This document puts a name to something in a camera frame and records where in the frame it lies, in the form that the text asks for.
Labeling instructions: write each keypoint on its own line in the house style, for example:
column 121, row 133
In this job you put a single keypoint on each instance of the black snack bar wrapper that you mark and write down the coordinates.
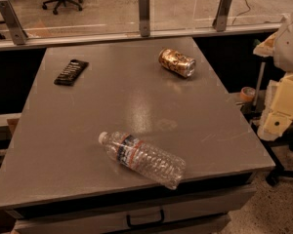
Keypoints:
column 71, row 72

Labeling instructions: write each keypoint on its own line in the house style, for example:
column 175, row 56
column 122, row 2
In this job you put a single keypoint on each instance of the clear glass barrier panel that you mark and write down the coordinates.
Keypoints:
column 100, row 17

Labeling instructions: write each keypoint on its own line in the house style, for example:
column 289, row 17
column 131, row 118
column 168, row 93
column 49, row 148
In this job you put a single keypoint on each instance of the grey table drawer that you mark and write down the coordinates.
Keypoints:
column 203, row 213

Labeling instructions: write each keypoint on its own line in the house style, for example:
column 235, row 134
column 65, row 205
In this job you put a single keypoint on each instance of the clear plastic water bottle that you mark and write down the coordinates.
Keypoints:
column 143, row 158

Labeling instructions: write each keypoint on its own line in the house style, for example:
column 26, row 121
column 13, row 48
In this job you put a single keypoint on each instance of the black metal stand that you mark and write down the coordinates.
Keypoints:
column 257, row 108

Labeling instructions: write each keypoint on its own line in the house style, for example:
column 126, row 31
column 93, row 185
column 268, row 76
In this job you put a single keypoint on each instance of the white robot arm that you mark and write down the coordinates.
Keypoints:
column 283, row 55

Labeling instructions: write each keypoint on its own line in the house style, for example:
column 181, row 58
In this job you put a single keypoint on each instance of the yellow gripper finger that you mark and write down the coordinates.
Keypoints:
column 266, row 48
column 277, row 116

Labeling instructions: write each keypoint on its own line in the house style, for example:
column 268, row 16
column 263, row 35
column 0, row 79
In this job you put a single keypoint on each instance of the metal glass bracket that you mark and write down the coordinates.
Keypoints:
column 18, row 35
column 144, row 24
column 221, row 18

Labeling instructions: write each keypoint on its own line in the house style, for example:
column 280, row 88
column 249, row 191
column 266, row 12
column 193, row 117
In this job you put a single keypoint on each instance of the middle metal glass bracket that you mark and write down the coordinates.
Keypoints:
column 144, row 24

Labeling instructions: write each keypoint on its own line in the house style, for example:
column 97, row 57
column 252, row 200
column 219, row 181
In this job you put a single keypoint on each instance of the gold soda can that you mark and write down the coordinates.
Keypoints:
column 177, row 62

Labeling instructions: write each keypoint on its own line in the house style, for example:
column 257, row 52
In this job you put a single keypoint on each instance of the left metal glass bracket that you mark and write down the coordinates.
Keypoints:
column 18, row 35

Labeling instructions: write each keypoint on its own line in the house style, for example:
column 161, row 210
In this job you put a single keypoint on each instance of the right metal glass bracket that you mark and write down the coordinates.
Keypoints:
column 221, row 18

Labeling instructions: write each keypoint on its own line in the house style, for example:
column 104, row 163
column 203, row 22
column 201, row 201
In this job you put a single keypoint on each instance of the black drawer handle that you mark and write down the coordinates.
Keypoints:
column 145, row 219

